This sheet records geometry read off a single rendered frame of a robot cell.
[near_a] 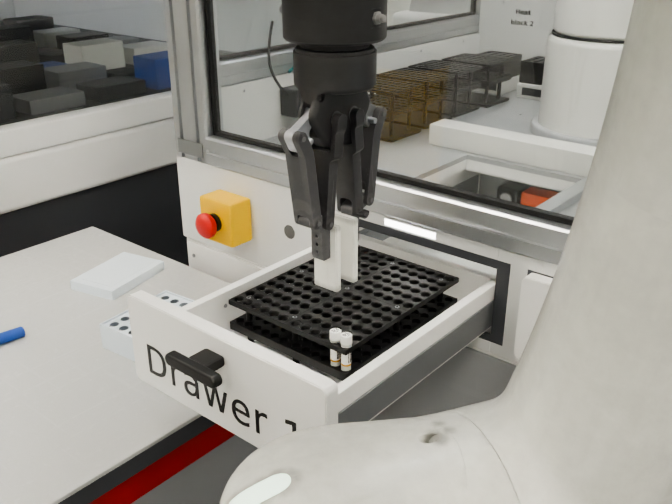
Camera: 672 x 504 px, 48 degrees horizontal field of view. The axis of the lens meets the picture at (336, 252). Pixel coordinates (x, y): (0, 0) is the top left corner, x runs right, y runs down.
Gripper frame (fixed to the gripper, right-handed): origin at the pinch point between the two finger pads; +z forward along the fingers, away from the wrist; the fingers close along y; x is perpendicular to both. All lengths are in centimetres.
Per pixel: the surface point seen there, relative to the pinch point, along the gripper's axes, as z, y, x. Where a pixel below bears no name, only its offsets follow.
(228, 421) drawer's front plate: 16.9, 10.9, -5.5
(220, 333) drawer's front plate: 7.3, 10.1, -6.6
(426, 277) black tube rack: 10.4, -18.9, -1.2
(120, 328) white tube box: 20.8, 2.8, -36.2
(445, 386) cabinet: 28.0, -22.8, 0.3
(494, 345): 18.9, -22.8, 6.9
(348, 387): 10.8, 5.3, 5.9
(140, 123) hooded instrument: 9, -40, -87
